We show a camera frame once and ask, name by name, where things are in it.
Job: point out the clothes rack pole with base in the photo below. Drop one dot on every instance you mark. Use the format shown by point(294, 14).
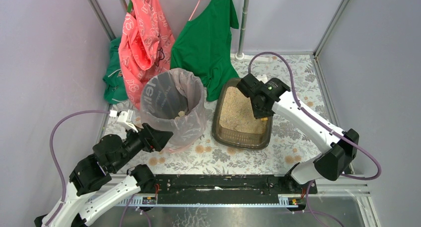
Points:
point(239, 55)

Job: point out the dark green garment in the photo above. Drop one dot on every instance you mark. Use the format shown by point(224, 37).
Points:
point(115, 91)

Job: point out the pink patterned garment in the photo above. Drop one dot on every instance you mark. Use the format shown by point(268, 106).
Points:
point(145, 47)

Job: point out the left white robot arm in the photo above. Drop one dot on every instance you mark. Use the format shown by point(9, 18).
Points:
point(110, 154)

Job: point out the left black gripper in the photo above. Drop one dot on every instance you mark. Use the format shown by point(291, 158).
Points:
point(147, 137)

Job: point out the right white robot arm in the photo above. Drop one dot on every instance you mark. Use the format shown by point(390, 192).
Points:
point(336, 146)

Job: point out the grey litter box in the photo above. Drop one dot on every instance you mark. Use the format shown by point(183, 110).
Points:
point(234, 124)

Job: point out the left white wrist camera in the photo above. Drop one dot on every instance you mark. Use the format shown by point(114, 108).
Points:
point(125, 119)

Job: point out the pink clothes hanger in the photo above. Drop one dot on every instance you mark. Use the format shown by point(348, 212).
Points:
point(194, 10)

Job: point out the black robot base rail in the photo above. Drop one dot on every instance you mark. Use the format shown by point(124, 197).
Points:
point(191, 189)

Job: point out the green t-shirt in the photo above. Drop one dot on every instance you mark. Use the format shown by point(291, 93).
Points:
point(203, 47)

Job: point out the trash bin with plastic liner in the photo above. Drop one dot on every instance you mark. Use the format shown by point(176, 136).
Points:
point(164, 96)

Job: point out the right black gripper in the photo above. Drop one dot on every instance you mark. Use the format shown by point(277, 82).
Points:
point(249, 86)

